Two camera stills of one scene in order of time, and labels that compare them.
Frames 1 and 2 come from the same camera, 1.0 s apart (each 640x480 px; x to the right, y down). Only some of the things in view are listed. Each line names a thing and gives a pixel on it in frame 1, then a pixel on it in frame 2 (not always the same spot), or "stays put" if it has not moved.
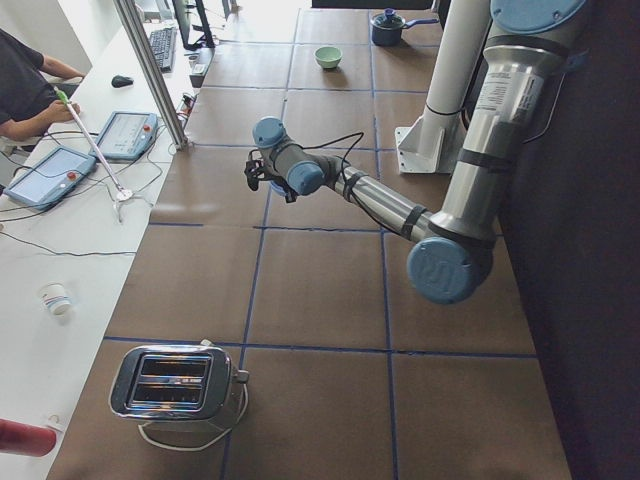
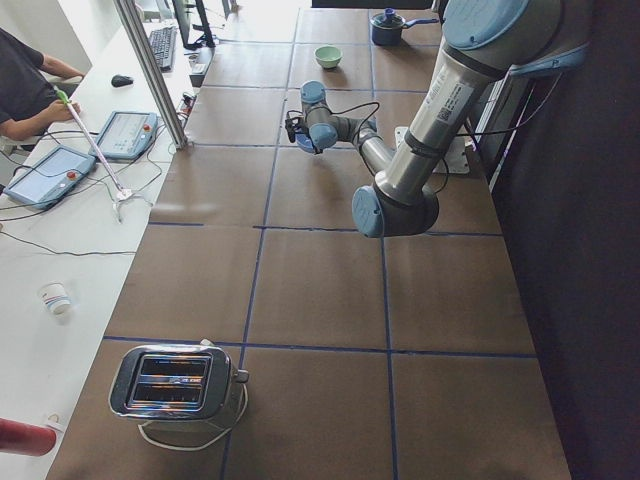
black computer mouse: x=119 y=81 stays put
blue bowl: x=278 y=187 → x=304 y=142
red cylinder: x=26 y=440 stays put
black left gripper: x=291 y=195 → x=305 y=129
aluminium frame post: x=143 y=48 stays put
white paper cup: x=54 y=297 stays put
